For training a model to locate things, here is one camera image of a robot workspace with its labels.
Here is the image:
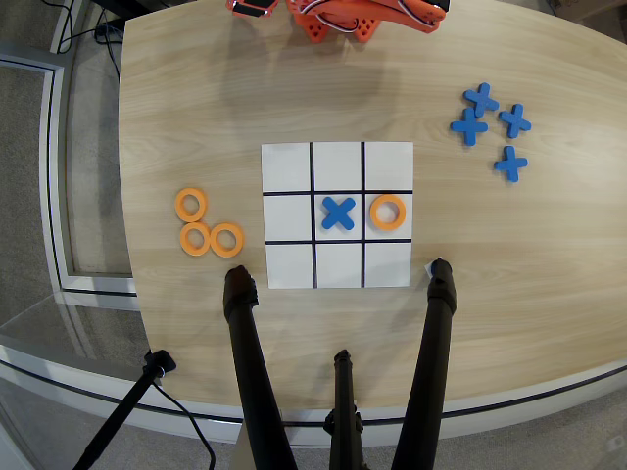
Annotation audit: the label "orange foam ring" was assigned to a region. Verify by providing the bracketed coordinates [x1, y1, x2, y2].
[210, 222, 246, 259]
[368, 193, 409, 232]
[174, 187, 209, 223]
[178, 221, 214, 258]

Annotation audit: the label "blue foam cross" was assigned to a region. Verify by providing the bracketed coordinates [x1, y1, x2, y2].
[498, 103, 533, 139]
[493, 145, 529, 183]
[320, 195, 357, 232]
[462, 81, 501, 118]
[451, 106, 490, 147]

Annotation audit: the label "white tic-tac-toe grid sheet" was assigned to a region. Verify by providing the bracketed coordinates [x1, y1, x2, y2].
[261, 141, 415, 290]

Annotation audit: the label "black tripod leg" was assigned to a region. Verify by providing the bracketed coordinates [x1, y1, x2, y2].
[222, 264, 299, 470]
[322, 349, 366, 470]
[390, 258, 458, 470]

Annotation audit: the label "thin black stand pole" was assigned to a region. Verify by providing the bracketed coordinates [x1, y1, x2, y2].
[72, 349, 177, 470]

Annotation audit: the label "black cable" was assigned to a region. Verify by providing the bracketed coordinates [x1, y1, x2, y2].
[151, 380, 217, 470]

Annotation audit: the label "grey metal floor frame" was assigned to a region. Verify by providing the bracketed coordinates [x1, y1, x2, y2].
[0, 53, 141, 300]

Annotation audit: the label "black floor cables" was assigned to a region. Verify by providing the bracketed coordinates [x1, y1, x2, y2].
[48, 0, 121, 77]

